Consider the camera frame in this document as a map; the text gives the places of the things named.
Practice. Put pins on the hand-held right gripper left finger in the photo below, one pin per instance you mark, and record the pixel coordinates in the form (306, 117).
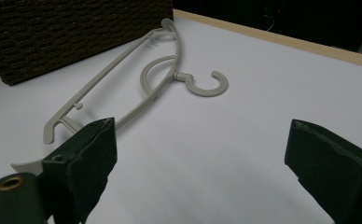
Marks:
(82, 168)

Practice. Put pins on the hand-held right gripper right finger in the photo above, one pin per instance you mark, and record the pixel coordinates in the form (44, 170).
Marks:
(331, 168)

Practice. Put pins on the grey plastic clothes hanger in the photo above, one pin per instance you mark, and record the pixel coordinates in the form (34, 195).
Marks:
(176, 62)

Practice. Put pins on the brown woven basket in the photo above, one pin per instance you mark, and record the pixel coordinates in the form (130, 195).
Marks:
(70, 34)

